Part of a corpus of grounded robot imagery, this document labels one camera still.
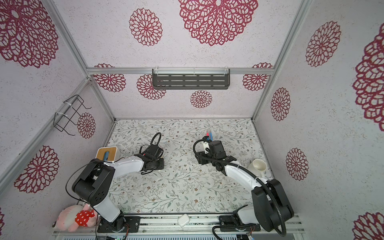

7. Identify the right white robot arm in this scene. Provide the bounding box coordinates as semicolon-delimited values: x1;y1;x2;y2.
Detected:
195;152;294;237

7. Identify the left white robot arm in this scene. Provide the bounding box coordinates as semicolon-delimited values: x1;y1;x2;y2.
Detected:
72;154;165;225

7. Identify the cream ceramic mug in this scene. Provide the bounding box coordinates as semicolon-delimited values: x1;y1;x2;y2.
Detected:
248;159;267;179

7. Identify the white wooden-top tissue box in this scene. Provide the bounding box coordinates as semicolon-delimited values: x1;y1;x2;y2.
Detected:
96;146;120;162

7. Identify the pink plush toy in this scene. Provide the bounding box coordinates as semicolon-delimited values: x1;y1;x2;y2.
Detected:
53;204;98;232

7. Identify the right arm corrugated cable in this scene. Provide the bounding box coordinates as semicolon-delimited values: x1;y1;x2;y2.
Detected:
192;138;287;240

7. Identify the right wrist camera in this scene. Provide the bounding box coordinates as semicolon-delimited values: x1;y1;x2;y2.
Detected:
203;141;227;160

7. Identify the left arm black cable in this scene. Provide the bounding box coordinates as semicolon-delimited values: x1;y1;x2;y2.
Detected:
65;131;163;205

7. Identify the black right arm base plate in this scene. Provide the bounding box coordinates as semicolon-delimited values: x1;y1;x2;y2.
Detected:
219;215;261;232

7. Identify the white pad on rail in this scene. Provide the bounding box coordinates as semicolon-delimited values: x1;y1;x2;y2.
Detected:
178;214;191;228

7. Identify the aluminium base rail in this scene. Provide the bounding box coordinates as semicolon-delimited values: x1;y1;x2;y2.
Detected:
52;212;305;240

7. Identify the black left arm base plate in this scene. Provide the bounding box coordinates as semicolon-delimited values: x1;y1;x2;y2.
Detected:
97;216;141;234

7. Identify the dark metal wall shelf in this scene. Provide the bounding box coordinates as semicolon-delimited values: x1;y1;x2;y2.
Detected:
152;69;231;90

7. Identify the black wire wall rack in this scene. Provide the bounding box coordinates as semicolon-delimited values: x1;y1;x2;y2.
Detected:
53;95;91;136

